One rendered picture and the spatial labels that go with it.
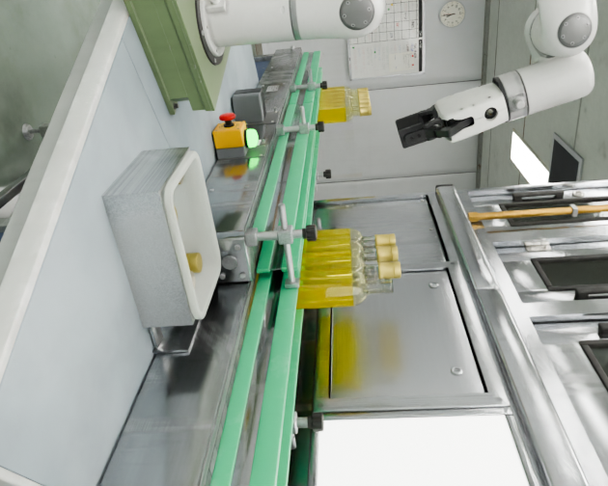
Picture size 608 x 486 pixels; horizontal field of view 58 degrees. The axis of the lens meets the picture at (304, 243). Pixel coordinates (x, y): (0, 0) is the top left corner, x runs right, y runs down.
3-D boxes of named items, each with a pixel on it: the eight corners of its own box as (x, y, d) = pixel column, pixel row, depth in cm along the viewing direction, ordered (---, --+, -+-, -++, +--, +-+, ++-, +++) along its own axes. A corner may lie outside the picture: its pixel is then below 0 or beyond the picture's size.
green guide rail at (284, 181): (250, 240, 100) (293, 237, 100) (250, 235, 100) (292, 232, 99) (303, 54, 252) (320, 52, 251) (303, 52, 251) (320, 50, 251)
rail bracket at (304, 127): (275, 137, 148) (324, 133, 146) (271, 111, 144) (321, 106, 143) (276, 132, 151) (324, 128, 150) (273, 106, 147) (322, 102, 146)
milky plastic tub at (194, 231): (146, 330, 82) (202, 327, 81) (103, 196, 71) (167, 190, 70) (176, 268, 97) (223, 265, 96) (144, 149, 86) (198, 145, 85)
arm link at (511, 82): (534, 124, 85) (515, 130, 85) (517, 108, 92) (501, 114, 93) (525, 78, 81) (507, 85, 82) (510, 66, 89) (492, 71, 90)
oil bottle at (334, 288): (259, 312, 106) (369, 307, 104) (255, 288, 104) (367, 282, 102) (262, 296, 111) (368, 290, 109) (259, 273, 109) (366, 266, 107)
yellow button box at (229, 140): (215, 159, 132) (245, 157, 131) (209, 129, 128) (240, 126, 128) (221, 149, 138) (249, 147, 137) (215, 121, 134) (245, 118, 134)
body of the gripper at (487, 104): (521, 128, 85) (450, 151, 88) (504, 109, 94) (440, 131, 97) (512, 82, 82) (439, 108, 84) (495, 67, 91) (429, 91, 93)
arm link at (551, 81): (585, -7, 78) (563, -4, 87) (510, 21, 80) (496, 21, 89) (603, 95, 83) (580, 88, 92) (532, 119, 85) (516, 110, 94)
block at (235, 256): (215, 285, 100) (253, 283, 100) (206, 241, 96) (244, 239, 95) (219, 275, 103) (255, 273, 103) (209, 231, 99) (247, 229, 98)
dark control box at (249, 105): (234, 124, 156) (263, 121, 155) (230, 96, 152) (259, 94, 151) (238, 116, 163) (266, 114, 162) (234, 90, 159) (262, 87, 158)
